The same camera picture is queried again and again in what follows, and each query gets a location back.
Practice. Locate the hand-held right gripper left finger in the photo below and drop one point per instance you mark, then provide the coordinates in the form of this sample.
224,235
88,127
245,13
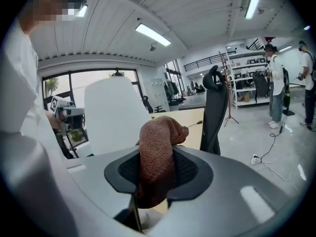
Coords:
123,173

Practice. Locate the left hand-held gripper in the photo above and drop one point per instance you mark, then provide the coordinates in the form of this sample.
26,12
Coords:
70,112

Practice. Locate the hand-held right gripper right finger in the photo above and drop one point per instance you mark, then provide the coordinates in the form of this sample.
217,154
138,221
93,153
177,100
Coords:
190,169

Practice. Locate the brown cloth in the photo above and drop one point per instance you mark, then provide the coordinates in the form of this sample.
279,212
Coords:
155,152

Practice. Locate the person's left hand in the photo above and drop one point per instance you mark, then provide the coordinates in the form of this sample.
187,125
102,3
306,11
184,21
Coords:
53,121

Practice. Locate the large black-framed window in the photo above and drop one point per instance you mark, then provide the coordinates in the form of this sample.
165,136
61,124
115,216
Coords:
81,83

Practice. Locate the person's white shirt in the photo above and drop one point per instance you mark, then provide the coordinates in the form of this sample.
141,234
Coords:
22,88

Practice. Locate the white power strip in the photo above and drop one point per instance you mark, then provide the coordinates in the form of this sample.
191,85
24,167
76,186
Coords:
255,159

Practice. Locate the black mesh office chair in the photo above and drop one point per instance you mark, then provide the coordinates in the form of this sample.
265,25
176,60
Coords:
214,102

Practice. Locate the small black office chair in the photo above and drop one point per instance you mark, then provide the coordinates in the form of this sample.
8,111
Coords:
147,104

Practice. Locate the white locker cabinet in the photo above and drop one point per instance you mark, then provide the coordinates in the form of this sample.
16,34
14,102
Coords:
161,94

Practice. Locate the wooden coat rack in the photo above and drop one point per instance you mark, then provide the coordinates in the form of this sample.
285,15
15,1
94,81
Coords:
228,88

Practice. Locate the long ceiling light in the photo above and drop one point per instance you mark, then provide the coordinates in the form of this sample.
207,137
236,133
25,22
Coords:
82,11
254,0
153,34

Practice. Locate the white shelving unit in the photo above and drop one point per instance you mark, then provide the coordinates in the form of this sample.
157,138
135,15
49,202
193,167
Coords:
243,80

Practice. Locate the black backpack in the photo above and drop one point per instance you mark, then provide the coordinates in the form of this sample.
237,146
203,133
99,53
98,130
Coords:
261,85

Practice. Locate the black balcony railing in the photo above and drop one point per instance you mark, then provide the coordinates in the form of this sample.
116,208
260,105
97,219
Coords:
209,59

